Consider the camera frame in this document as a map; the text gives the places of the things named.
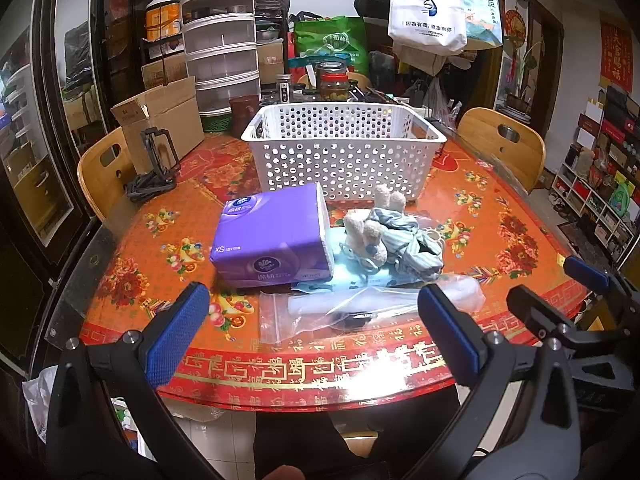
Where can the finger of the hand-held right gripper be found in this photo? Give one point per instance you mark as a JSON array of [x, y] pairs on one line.
[[585, 272], [530, 310]]

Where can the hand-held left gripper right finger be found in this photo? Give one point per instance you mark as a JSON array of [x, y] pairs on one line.
[[447, 335]]

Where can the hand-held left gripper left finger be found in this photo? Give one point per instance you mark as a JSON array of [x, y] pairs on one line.
[[177, 335]]

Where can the light blue wet wipes pack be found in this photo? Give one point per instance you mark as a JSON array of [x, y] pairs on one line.
[[350, 276]]

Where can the purple tissue pack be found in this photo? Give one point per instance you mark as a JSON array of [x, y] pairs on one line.
[[270, 235]]

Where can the white perforated plastic basket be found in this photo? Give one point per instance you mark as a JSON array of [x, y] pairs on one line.
[[345, 136]]

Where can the red floral tablecloth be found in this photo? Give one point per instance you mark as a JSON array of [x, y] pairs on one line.
[[165, 280]]

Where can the cluttered storage shelf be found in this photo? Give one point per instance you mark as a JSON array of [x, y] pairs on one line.
[[600, 200]]

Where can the blue striped cloth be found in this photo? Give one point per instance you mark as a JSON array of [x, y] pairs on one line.
[[420, 260]]

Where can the clear zip bag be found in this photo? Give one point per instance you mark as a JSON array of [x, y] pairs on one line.
[[300, 316]]

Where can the beige plush dog toy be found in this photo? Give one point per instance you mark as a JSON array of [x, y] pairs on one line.
[[367, 232]]

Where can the wooden chair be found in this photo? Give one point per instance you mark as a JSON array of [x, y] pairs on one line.
[[95, 180], [500, 160]]

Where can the white plastic bag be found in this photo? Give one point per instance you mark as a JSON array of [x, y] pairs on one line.
[[40, 395]]

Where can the black folding phone stand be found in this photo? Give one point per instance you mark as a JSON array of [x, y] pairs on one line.
[[150, 186]]

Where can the person's legs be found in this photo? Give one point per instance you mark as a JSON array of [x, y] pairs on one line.
[[300, 435]]

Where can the potted plant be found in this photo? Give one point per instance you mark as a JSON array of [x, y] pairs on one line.
[[525, 80]]

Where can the open cardboard box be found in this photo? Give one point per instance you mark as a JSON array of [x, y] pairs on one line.
[[170, 125]]

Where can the green woven basket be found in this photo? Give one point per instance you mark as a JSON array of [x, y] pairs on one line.
[[215, 122]]

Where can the dark glass-door cabinet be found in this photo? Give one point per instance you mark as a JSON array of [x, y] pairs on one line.
[[30, 160]]

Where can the brown pot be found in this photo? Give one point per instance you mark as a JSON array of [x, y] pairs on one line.
[[244, 115]]

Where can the closed cardboard box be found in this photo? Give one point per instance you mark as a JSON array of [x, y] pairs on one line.
[[160, 72]]

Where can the blue printed tote bag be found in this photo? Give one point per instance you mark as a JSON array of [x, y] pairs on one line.
[[482, 20]]

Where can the glass jar of pickles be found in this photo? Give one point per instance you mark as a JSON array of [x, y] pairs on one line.
[[332, 87]]

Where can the white stacked drawer tower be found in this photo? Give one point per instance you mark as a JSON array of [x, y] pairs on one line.
[[220, 60]]

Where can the brown cardboard box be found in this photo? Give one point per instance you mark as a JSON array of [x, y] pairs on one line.
[[270, 62]]

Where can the white tote bag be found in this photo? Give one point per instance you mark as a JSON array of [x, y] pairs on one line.
[[425, 5]]

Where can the green shopping bag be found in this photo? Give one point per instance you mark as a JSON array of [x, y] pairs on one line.
[[340, 35]]

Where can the red wall poster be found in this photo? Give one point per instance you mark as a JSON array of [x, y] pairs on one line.
[[615, 60]]

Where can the red round wall ornament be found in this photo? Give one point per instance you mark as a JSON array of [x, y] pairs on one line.
[[515, 27]]

